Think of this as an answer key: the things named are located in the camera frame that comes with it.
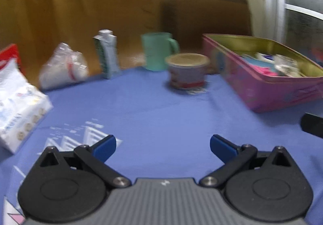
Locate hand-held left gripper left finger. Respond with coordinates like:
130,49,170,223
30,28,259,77
38,135,132,188

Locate white tissue pack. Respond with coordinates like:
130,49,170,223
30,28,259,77
0,60,53,155

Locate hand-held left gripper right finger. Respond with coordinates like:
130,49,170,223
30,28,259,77
199,134,299,188

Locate white plastic bag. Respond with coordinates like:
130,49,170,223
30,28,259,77
39,43,89,90

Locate red instant noodle cup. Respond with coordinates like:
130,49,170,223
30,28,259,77
165,53,210,90

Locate red packet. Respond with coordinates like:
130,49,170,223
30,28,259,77
0,44,26,75

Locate blue printed tablecloth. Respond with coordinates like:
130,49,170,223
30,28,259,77
0,66,323,225

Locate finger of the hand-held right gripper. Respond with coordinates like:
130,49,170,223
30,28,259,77
300,112,323,140

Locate white and green carton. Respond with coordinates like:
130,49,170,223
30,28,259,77
93,29,121,79

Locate brown chair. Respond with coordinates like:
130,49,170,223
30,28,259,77
161,0,253,46

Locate green plastic mug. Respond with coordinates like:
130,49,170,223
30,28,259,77
141,32,180,72

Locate grey speckled packet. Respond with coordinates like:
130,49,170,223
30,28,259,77
274,55,307,78

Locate pink tin box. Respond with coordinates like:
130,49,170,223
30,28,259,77
202,34,323,114

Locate frosted glass door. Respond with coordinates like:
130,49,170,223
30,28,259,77
262,0,323,69

